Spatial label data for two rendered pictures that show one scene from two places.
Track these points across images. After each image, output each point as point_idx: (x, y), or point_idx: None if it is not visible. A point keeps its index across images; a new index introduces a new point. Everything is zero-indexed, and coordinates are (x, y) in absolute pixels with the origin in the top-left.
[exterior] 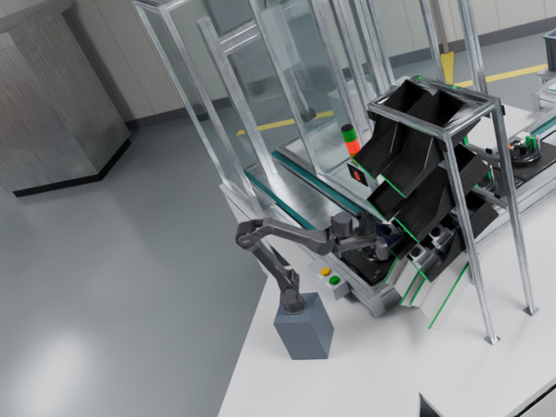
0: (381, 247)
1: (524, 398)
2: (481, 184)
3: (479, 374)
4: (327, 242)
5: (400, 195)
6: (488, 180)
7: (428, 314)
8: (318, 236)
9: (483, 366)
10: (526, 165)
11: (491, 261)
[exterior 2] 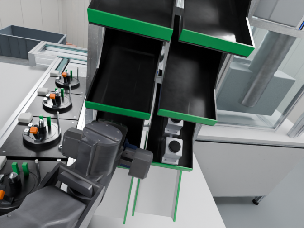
0: (151, 159)
1: (219, 216)
2: (61, 101)
3: (189, 226)
4: (93, 204)
5: (136, 84)
6: (64, 98)
7: (149, 211)
8: (57, 205)
9: (184, 218)
10: (75, 87)
11: None
